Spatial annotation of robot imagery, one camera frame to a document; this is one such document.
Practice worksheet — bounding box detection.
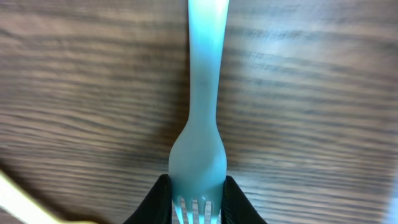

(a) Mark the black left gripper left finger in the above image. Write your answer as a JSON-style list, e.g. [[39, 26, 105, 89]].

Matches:
[[123, 174, 172, 224]]

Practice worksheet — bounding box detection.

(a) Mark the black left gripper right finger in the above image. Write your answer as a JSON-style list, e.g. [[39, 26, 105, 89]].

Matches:
[[221, 175, 267, 224]]

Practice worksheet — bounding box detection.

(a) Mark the light blue plastic fork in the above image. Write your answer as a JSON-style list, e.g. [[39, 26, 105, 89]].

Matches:
[[169, 0, 229, 223]]

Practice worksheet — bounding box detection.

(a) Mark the yellow plastic fork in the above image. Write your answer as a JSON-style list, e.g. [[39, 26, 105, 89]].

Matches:
[[1, 170, 95, 224]]

